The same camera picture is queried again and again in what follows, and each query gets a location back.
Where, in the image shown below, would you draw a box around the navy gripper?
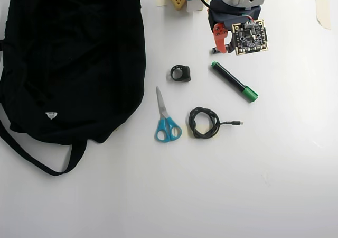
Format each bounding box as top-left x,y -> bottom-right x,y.
207,0 -> 262,54

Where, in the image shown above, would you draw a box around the green marker with black barrel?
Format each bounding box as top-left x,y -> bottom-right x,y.
210,61 -> 259,103

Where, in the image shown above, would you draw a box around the black fabric bag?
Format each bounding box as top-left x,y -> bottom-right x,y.
0,0 -> 147,177

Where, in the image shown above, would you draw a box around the bare camera circuit board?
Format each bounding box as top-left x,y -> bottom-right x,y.
232,19 -> 270,57

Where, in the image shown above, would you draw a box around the black bike light with strap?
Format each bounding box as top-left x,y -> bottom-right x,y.
166,64 -> 192,83

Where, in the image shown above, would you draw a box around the coiled black USB cable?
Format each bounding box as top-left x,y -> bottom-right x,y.
188,106 -> 244,140

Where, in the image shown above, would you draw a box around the scissors with blue handles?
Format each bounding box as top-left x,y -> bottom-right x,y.
154,86 -> 183,143

